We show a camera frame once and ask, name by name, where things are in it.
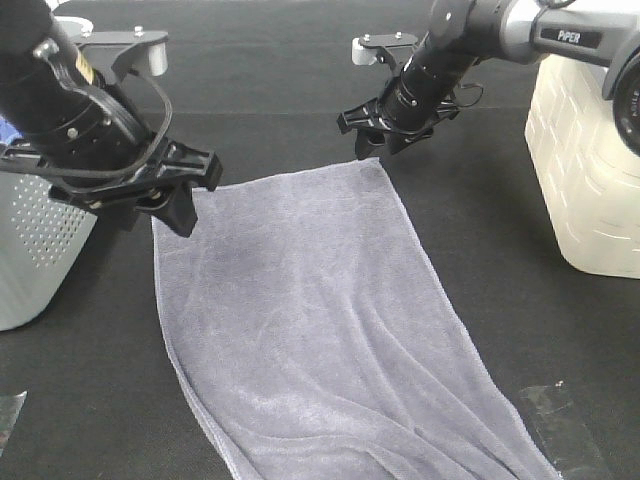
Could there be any clear tape strip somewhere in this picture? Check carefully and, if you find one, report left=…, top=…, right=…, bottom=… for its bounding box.
left=518, top=381, right=613, bottom=480
left=0, top=391, right=28, bottom=453

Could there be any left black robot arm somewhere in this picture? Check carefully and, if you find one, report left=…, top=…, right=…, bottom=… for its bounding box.
left=1, top=1, right=222, bottom=237

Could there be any white plastic basket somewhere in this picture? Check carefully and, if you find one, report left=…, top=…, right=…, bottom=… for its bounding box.
left=525, top=55, right=639, bottom=279

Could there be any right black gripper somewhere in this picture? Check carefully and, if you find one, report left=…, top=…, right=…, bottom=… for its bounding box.
left=337, top=49, right=478, bottom=160

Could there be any grey microfibre towel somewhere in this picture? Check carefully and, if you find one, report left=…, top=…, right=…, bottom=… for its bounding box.
left=152, top=158, right=558, bottom=479

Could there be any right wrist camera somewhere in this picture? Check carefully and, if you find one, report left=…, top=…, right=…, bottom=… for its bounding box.
left=351, top=31, right=419, bottom=76

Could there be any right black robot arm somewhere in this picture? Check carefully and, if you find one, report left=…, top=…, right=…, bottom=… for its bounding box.
left=337, top=1, right=639, bottom=159

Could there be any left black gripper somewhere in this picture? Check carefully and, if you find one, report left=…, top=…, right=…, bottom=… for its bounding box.
left=1, top=44, right=222, bottom=238

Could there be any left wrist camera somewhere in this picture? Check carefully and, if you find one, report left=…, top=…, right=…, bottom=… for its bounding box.
left=72, top=29, right=169, bottom=85

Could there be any right clear tape strip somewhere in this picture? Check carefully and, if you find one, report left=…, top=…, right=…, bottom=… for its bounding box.
left=518, top=381, right=613, bottom=480

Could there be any left clear tape strip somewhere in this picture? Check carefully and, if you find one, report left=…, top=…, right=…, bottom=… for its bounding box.
left=0, top=391, right=28, bottom=453

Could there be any grey perforated laundry basket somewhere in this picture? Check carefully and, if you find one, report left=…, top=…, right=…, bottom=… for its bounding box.
left=1, top=172, right=95, bottom=331

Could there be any blue cloth in basket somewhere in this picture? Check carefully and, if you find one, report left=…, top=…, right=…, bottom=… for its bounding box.
left=0, top=117, right=21, bottom=146

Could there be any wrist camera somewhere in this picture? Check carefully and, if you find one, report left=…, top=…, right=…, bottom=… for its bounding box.
left=72, top=29, right=169, bottom=85
left=351, top=31, right=419, bottom=76

